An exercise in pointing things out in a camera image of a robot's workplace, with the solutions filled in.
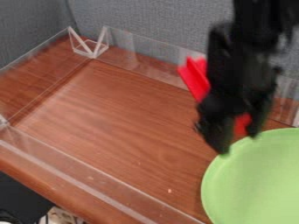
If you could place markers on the red plastic block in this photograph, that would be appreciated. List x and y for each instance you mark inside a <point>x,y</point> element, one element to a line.
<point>193,76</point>

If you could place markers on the white power strip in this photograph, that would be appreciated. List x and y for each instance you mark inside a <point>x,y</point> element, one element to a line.
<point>60,216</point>

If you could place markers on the clear acrylic barrier wall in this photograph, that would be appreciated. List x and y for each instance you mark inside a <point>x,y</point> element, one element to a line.
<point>96,130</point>

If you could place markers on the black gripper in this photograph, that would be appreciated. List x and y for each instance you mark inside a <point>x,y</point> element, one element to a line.
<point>241,81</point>

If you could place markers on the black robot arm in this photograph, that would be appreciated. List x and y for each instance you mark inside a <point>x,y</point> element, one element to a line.
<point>278,13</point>

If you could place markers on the black box under table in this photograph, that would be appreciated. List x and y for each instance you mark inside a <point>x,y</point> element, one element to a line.
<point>20,202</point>

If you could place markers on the green plate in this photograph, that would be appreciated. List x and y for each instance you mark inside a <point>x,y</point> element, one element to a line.
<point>249,185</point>

